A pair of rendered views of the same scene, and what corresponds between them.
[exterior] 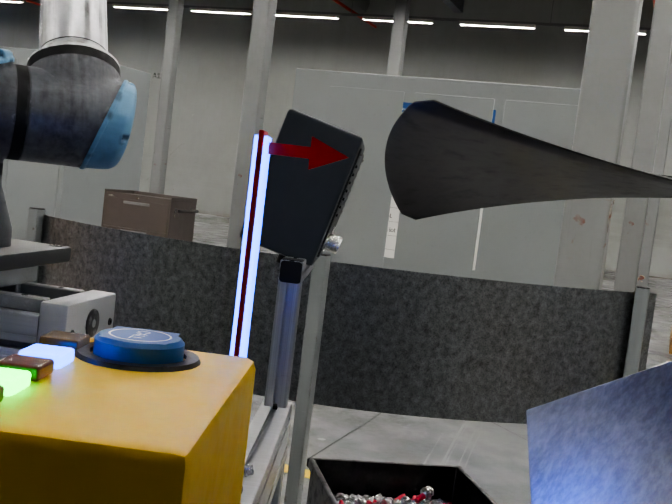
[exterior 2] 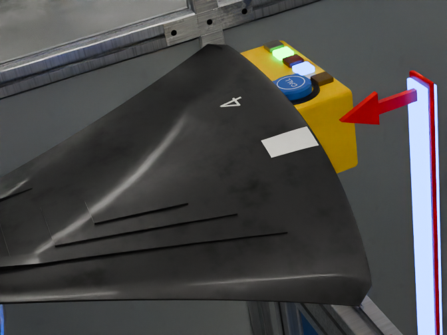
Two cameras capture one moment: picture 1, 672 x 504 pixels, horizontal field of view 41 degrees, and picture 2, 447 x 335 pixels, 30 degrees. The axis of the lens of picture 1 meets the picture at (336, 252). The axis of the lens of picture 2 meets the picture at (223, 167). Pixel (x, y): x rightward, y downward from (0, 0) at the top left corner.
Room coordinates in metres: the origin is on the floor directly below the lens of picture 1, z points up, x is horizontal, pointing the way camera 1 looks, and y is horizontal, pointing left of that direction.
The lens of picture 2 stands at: (1.07, -0.23, 1.45)
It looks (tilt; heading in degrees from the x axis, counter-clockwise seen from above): 32 degrees down; 161
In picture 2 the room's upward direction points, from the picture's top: 10 degrees counter-clockwise
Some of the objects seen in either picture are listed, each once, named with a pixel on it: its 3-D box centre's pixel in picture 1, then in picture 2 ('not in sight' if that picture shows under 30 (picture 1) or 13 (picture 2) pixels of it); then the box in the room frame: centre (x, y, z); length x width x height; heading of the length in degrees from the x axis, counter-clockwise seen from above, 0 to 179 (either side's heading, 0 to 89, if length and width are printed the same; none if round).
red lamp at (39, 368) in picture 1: (24, 367); (293, 60); (0.34, 0.11, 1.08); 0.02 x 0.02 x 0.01; 88
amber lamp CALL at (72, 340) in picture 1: (64, 341); (322, 78); (0.40, 0.12, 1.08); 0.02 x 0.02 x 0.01; 88
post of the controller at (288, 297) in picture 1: (284, 332); not in sight; (1.18, 0.05, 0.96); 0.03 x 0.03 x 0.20; 88
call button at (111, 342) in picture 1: (139, 350); (291, 88); (0.40, 0.08, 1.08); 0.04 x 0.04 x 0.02
